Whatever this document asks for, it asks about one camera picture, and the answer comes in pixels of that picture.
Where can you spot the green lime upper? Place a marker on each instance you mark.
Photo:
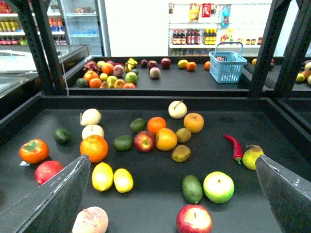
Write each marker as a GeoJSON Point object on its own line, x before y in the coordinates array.
{"type": "Point", "coordinates": [138, 125]}

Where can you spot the black shelf frame post right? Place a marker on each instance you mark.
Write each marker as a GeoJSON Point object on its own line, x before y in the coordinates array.
{"type": "Point", "coordinates": [274, 24]}

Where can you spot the glass door refrigerator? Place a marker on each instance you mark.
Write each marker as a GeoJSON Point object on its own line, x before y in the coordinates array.
{"type": "Point", "coordinates": [86, 23]}

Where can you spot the large yellow lemon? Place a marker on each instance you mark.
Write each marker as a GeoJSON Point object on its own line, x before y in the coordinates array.
{"type": "Point", "coordinates": [102, 177]}

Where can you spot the pile of fruit far shelf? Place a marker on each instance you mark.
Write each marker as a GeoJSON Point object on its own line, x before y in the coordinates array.
{"type": "Point", "coordinates": [109, 74]}

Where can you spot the black shelf frame post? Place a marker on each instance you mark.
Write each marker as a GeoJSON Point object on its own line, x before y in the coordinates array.
{"type": "Point", "coordinates": [274, 24]}
{"type": "Point", "coordinates": [33, 17]}

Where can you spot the red yellow apple centre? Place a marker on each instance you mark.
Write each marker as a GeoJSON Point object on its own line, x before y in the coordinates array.
{"type": "Point", "coordinates": [144, 141]}

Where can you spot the pink peach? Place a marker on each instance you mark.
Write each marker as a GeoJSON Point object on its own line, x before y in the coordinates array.
{"type": "Point", "coordinates": [91, 220]}

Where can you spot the large orange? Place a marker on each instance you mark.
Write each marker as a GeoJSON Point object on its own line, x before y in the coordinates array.
{"type": "Point", "coordinates": [95, 147]}

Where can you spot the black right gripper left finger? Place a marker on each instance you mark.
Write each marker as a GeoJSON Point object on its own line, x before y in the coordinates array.
{"type": "Point", "coordinates": [52, 207]}

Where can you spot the blue basket on far shelf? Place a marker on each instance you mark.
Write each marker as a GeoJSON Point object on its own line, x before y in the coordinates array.
{"type": "Point", "coordinates": [226, 66]}

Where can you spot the red chili pepper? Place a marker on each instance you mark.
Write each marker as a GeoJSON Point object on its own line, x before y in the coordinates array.
{"type": "Point", "coordinates": [237, 149]}

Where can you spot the sauce bottles on wall shelf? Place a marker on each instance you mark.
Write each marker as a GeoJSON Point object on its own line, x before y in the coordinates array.
{"type": "Point", "coordinates": [207, 36]}

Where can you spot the white pear upper left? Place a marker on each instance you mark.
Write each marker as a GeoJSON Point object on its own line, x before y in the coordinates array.
{"type": "Point", "coordinates": [90, 117]}

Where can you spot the yellow green pear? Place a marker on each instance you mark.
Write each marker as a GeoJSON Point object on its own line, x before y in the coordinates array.
{"type": "Point", "coordinates": [251, 155]}

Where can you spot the brown kiwi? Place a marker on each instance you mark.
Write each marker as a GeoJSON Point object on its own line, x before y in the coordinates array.
{"type": "Point", "coordinates": [181, 153]}
{"type": "Point", "coordinates": [183, 135]}

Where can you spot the orange apple-shaped fruit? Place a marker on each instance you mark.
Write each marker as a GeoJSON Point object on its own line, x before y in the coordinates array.
{"type": "Point", "coordinates": [194, 122]}

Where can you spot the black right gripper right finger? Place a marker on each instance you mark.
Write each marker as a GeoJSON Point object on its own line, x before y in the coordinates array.
{"type": "Point", "coordinates": [289, 195]}

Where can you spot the brown kiwi upper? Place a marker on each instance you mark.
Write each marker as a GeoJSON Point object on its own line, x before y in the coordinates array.
{"type": "Point", "coordinates": [183, 135]}

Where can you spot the green apple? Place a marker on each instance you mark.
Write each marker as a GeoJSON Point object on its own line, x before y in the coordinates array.
{"type": "Point", "coordinates": [218, 187]}

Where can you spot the brown kiwi lower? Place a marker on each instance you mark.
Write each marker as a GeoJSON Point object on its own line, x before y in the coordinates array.
{"type": "Point", "coordinates": [181, 153]}

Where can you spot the red pomegranate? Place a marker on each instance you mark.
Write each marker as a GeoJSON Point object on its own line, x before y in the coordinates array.
{"type": "Point", "coordinates": [47, 170]}

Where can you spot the white pear lower left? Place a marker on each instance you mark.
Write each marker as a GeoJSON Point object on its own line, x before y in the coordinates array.
{"type": "Point", "coordinates": [92, 129]}

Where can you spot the white round pear back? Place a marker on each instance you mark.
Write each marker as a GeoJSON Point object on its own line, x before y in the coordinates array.
{"type": "Point", "coordinates": [177, 109]}

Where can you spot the red apple front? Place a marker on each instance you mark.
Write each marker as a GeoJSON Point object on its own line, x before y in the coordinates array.
{"type": "Point", "coordinates": [194, 218]}

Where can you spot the small orange tangerine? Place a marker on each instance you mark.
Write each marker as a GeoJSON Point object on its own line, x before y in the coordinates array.
{"type": "Point", "coordinates": [155, 124]}

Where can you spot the black shelf frame post left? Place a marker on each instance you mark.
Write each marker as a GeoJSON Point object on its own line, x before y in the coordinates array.
{"type": "Point", "coordinates": [33, 17]}

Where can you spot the orange persimmon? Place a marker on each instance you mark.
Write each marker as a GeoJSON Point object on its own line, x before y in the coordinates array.
{"type": "Point", "coordinates": [34, 151]}

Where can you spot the orange yellow fruit centre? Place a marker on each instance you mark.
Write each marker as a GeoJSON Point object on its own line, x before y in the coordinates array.
{"type": "Point", "coordinates": [166, 139]}

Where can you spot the green avocado front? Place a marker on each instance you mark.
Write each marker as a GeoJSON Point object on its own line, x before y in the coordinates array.
{"type": "Point", "coordinates": [192, 189]}

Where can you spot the dark green avocado left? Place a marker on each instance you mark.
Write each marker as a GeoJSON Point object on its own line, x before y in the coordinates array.
{"type": "Point", "coordinates": [61, 136]}

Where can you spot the small yellow lemon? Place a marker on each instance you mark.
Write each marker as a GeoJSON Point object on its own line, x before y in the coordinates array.
{"type": "Point", "coordinates": [123, 180]}

